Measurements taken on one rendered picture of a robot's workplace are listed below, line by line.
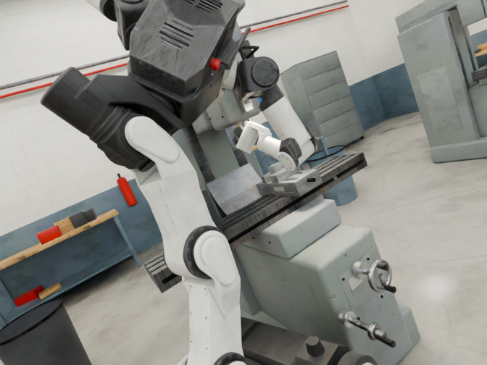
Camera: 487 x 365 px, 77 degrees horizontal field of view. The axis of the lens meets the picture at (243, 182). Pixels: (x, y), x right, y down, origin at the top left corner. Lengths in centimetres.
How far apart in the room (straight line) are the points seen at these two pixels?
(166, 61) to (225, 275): 56
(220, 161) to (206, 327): 112
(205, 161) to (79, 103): 110
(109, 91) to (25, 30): 530
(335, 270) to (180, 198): 69
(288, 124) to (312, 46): 695
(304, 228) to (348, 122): 586
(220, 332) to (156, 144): 53
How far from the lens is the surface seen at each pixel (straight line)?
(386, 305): 151
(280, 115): 100
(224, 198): 176
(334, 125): 680
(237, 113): 139
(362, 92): 866
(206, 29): 88
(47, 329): 264
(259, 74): 95
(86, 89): 79
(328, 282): 124
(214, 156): 181
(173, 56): 83
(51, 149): 557
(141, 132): 77
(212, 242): 82
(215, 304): 90
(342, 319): 128
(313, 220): 138
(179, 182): 81
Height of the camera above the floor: 128
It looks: 10 degrees down
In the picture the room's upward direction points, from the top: 23 degrees counter-clockwise
